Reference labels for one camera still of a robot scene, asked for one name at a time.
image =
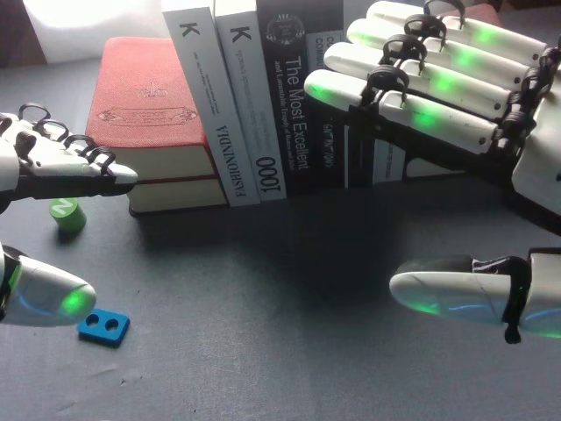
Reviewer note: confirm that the white book 1000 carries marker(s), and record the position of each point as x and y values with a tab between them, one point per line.
258	109

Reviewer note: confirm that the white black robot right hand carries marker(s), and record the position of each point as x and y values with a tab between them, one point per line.
456	83

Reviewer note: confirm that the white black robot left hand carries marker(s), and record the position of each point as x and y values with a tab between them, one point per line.
52	169

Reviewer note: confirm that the blue block two holes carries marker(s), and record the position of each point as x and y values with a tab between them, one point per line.
104	328

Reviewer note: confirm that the black book The Most Excellent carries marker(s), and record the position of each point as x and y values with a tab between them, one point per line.
293	109

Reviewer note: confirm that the green cylinder block letter N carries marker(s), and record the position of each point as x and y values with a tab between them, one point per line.
68	216

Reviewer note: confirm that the black book grey label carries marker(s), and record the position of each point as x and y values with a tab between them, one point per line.
326	144

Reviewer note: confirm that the red cloth-bound book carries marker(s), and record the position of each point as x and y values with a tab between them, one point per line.
144	96

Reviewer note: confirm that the white book FASHIONINDIA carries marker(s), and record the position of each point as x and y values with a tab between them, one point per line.
210	101

